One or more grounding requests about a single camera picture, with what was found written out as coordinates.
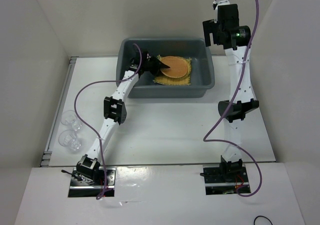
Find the green-rimmed round bamboo tray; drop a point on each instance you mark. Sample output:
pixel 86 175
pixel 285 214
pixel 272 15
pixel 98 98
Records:
pixel 186 72

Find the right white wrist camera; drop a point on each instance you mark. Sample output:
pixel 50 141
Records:
pixel 216 4

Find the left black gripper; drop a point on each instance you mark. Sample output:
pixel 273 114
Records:
pixel 157 64

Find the grey plastic bin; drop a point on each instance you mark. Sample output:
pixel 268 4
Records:
pixel 202 75

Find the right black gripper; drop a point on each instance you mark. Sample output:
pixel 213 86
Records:
pixel 209 26

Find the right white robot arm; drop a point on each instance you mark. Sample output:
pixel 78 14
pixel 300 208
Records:
pixel 234 110

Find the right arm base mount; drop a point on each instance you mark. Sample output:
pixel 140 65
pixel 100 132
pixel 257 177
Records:
pixel 217 183

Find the orange round woven basket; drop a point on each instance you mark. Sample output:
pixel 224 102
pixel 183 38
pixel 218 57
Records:
pixel 176 66

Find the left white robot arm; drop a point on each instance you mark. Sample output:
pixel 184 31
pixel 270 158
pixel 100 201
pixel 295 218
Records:
pixel 115 113

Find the clear plastic cup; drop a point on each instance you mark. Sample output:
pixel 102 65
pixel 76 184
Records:
pixel 70 119
pixel 69 139

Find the square bamboo mat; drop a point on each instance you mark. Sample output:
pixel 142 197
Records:
pixel 179 73

